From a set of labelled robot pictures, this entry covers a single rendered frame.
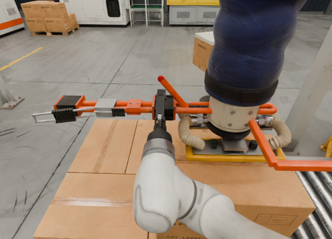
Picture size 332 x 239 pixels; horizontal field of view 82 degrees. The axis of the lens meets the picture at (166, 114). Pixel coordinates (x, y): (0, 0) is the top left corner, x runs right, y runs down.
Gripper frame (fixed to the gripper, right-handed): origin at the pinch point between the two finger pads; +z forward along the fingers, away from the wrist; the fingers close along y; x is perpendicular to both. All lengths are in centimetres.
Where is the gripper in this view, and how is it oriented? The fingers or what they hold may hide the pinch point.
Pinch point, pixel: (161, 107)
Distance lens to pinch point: 70.6
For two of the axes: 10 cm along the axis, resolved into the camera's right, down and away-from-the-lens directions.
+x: 10.0, 0.1, -0.1
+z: 0.2, -5.9, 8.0
